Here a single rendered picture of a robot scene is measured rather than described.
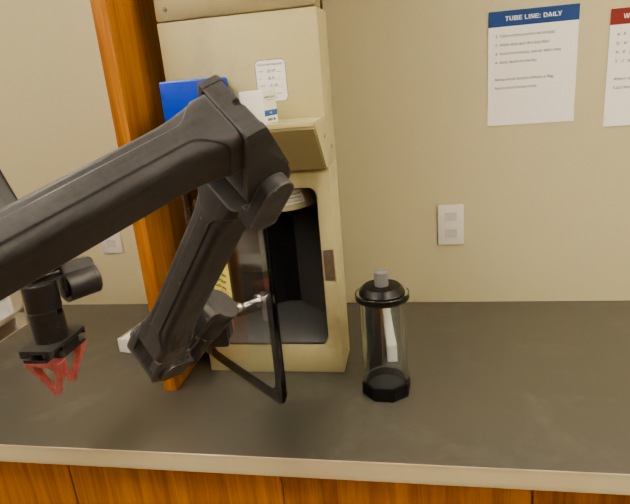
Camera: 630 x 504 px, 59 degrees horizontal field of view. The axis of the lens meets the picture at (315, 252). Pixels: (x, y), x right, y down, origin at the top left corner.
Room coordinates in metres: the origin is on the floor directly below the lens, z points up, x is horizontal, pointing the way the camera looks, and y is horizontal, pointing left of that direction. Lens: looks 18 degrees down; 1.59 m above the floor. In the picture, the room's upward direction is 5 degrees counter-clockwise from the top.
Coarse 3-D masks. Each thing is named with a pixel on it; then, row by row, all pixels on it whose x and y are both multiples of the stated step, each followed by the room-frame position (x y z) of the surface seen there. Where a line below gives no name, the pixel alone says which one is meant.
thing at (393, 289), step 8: (376, 272) 1.02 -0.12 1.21; (384, 272) 1.02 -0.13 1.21; (376, 280) 1.02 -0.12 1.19; (384, 280) 1.02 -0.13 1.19; (392, 280) 1.05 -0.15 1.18; (368, 288) 1.02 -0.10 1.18; (376, 288) 1.01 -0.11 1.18; (384, 288) 1.01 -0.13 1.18; (392, 288) 1.01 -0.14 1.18; (400, 288) 1.01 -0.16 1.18; (368, 296) 1.00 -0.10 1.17; (376, 296) 0.99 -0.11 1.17; (384, 296) 0.99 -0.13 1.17; (392, 296) 0.99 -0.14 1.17
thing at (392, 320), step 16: (400, 304) 0.98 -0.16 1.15; (368, 320) 1.00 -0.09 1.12; (384, 320) 0.98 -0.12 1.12; (400, 320) 0.99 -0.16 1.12; (368, 336) 1.00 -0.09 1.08; (384, 336) 0.98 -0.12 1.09; (400, 336) 0.99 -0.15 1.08; (368, 352) 1.00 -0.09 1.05; (384, 352) 0.98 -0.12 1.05; (400, 352) 0.99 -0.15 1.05; (368, 368) 1.00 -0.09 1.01; (384, 368) 0.98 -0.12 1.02; (400, 368) 0.99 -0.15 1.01; (368, 384) 1.01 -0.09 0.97; (384, 384) 0.98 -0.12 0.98; (400, 384) 0.99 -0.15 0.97
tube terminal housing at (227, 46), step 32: (160, 32) 1.18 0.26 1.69; (192, 32) 1.17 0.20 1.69; (224, 32) 1.15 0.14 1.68; (256, 32) 1.14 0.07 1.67; (288, 32) 1.13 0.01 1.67; (320, 32) 1.14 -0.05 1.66; (192, 64) 1.17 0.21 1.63; (224, 64) 1.15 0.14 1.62; (288, 64) 1.13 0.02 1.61; (320, 64) 1.12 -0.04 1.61; (320, 96) 1.12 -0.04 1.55; (320, 192) 1.12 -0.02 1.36; (320, 224) 1.12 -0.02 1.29; (288, 352) 1.14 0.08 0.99; (320, 352) 1.13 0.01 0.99
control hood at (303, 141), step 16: (272, 128) 1.02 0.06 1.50; (288, 128) 1.01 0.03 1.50; (304, 128) 1.01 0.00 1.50; (320, 128) 1.06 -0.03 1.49; (288, 144) 1.04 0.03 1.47; (304, 144) 1.04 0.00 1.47; (320, 144) 1.04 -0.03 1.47; (288, 160) 1.08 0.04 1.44; (304, 160) 1.08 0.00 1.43; (320, 160) 1.07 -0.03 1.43
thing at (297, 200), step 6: (294, 192) 1.18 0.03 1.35; (300, 192) 1.19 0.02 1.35; (306, 192) 1.20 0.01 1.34; (312, 192) 1.24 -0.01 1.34; (294, 198) 1.17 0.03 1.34; (300, 198) 1.18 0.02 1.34; (306, 198) 1.19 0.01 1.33; (312, 198) 1.21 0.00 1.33; (288, 204) 1.16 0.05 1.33; (294, 204) 1.17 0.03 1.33; (300, 204) 1.17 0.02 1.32; (306, 204) 1.18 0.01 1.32; (282, 210) 1.15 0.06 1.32; (288, 210) 1.16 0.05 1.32
